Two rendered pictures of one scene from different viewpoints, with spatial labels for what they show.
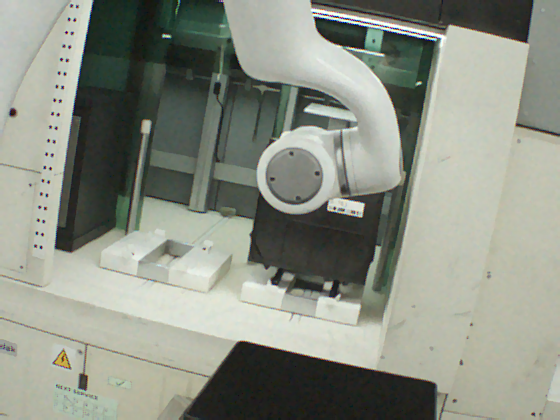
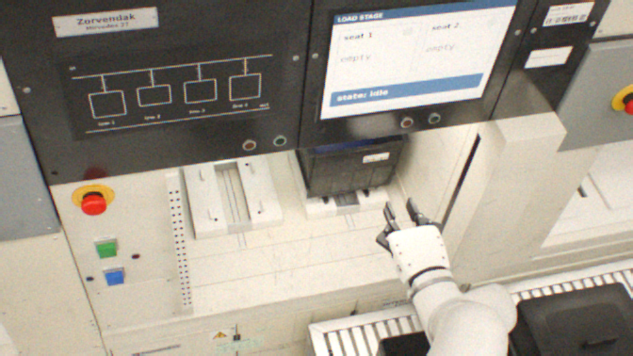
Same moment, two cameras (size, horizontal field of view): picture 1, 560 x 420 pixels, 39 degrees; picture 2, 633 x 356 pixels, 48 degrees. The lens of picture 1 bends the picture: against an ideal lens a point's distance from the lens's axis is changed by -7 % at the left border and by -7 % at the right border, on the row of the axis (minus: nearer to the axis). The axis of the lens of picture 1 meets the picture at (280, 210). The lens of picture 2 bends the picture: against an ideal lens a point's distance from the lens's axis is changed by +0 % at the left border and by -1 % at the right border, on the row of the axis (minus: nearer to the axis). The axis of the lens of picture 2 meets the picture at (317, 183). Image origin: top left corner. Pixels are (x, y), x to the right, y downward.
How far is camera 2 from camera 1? 123 cm
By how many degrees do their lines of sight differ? 47
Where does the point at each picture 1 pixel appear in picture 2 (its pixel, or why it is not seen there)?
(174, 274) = (256, 225)
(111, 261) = (205, 234)
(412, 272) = (464, 248)
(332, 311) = (371, 205)
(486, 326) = not seen: hidden behind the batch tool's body
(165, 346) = (295, 305)
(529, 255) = (534, 202)
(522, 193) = not seen: hidden behind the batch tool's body
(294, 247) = (339, 184)
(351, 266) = (380, 180)
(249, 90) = not seen: outside the picture
